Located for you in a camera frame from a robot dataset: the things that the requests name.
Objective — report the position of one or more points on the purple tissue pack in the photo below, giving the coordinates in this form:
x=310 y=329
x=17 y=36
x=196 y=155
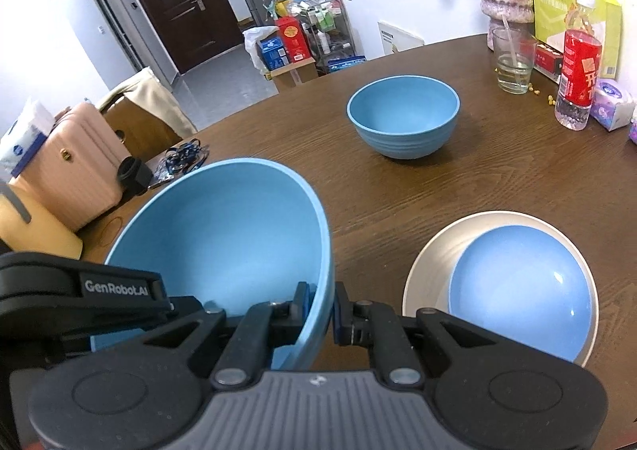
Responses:
x=633 y=126
x=612 y=106

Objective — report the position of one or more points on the white plastic bag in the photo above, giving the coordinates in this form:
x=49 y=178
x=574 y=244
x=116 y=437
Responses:
x=251 y=47

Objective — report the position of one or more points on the cream plate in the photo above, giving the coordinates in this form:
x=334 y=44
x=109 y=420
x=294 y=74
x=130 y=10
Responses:
x=428 y=271

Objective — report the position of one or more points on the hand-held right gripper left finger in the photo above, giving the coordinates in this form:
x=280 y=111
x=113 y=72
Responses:
x=298 y=310

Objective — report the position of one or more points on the black cup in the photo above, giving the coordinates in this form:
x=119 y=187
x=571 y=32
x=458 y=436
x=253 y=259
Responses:
x=134 y=173

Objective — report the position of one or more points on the dark brown door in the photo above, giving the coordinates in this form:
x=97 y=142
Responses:
x=184 y=17

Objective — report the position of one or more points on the clear drinking glass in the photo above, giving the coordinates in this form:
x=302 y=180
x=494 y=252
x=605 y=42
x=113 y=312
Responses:
x=515 y=71

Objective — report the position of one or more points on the blue box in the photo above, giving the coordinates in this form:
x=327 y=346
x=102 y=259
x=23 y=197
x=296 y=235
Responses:
x=272 y=54

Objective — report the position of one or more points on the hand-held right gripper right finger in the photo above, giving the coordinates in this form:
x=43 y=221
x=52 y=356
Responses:
x=341 y=315

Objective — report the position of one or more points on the cream yellow insulated barrel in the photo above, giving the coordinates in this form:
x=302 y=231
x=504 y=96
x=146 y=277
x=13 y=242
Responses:
x=35 y=231

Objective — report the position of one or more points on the clear plastic sleeve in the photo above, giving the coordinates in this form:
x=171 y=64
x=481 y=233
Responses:
x=160 y=177

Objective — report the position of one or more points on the brown wooden chair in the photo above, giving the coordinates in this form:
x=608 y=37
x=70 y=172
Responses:
x=134 y=129

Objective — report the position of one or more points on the red label water bottle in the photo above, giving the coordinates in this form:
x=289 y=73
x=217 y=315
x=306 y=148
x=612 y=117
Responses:
x=580 y=66

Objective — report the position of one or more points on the white blue tissue pack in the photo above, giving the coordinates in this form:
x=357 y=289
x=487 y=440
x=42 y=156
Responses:
x=25 y=136

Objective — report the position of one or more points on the blue bowl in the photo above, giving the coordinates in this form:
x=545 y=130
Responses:
x=403 y=106
x=214 y=241

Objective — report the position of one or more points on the scattered yellow kernels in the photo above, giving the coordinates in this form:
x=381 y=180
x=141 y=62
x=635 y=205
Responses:
x=550 y=99

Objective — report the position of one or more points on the green packet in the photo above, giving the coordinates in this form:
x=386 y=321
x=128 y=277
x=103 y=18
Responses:
x=550 y=2

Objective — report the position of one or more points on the pink suitcase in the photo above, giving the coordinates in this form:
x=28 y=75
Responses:
x=74 y=166

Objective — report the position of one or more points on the blue shallow plate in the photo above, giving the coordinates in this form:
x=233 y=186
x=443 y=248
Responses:
x=522 y=290

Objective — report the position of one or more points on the white flat panel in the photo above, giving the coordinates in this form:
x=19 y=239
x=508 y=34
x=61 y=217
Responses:
x=400 y=37

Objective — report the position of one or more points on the brown cardboard box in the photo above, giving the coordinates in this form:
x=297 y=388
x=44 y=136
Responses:
x=296 y=74

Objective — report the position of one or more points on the small red carton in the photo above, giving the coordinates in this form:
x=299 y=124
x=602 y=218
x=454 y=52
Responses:
x=547 y=61

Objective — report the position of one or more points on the grey side door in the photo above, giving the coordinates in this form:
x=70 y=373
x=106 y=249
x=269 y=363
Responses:
x=117 y=27

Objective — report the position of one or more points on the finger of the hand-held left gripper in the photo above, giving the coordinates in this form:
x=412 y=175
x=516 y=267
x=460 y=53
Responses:
x=185 y=305

